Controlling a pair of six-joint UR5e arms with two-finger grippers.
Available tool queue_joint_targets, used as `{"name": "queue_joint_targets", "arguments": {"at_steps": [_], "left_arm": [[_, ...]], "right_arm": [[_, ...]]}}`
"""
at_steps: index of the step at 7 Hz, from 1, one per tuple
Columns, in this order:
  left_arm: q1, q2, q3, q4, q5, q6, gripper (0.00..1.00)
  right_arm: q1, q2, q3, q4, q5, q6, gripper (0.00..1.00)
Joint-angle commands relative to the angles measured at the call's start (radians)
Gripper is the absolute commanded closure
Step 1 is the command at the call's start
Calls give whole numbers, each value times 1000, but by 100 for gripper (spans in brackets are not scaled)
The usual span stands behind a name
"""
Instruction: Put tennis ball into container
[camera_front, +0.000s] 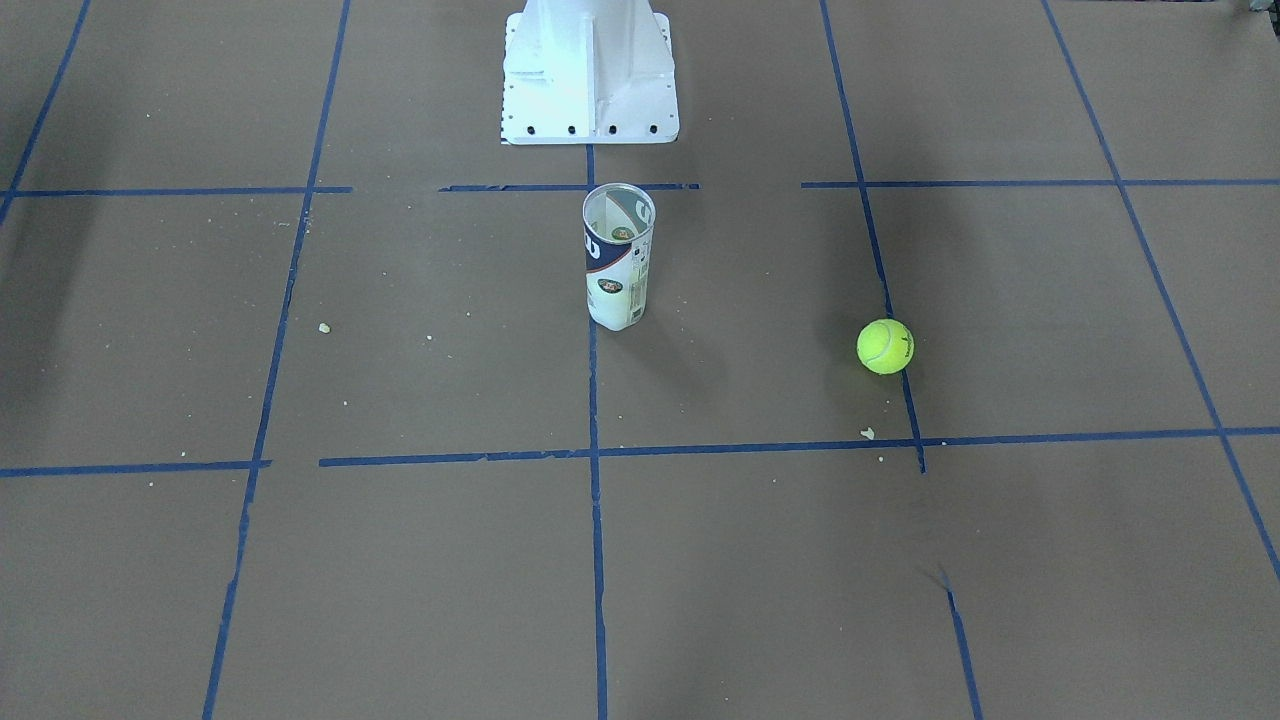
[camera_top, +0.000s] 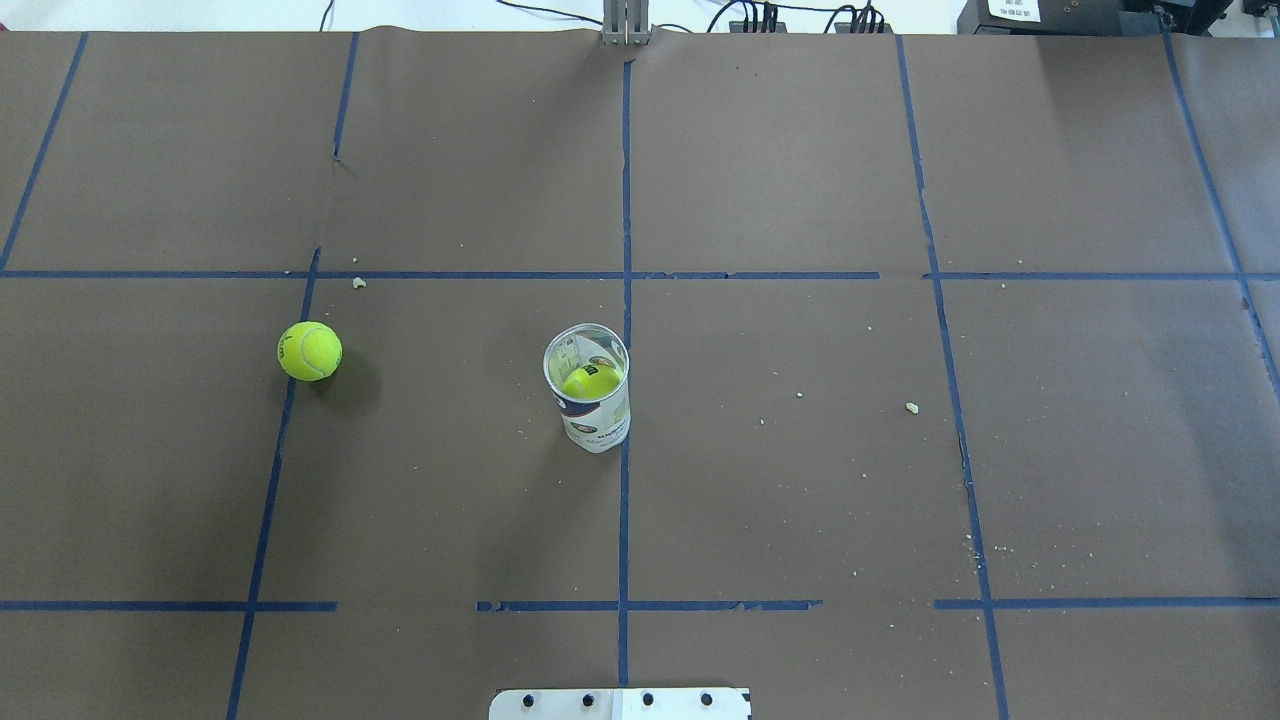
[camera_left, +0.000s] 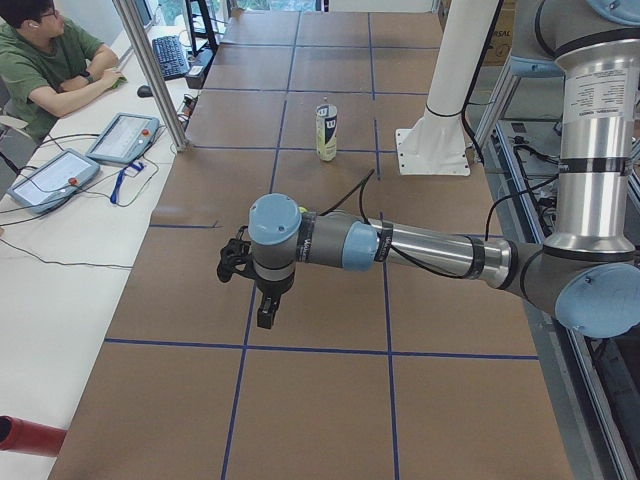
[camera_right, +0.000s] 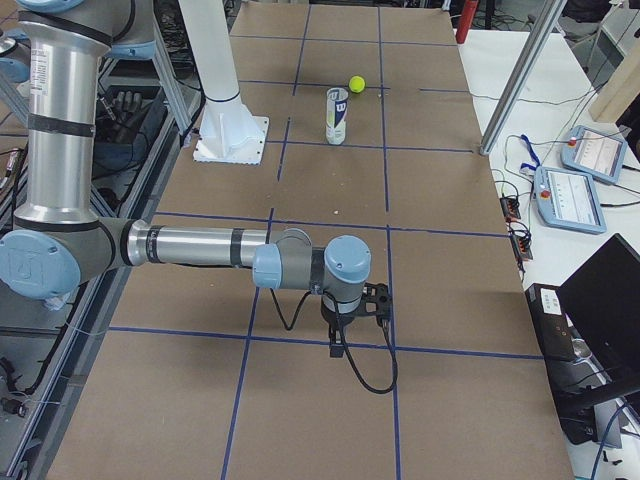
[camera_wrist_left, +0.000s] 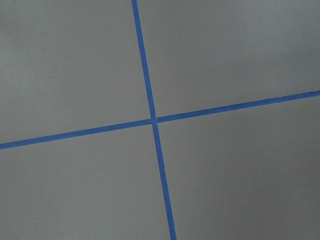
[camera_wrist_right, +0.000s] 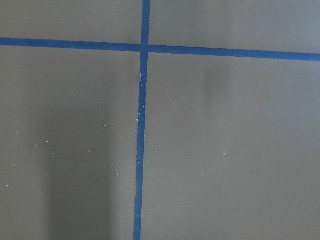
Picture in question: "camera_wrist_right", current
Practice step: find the crossing blue tape strip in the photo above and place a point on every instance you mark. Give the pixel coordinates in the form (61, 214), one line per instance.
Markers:
(159, 49)

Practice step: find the long blue tape strip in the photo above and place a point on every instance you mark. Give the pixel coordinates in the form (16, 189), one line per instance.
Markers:
(141, 119)

